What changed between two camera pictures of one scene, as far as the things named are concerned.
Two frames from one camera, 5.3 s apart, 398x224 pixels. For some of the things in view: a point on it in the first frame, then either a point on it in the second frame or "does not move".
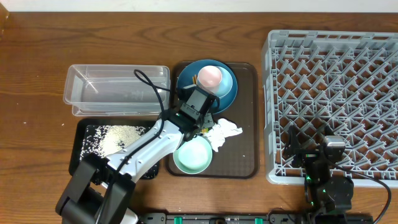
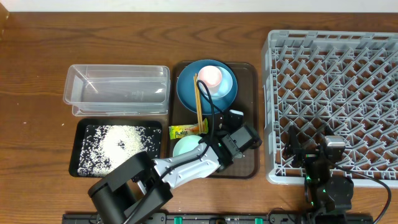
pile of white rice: x=105 y=140 does not move
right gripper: x=292 y=149 does not move
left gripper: x=211 y=116 -> x=223 y=135
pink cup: x=209 y=76 does not move
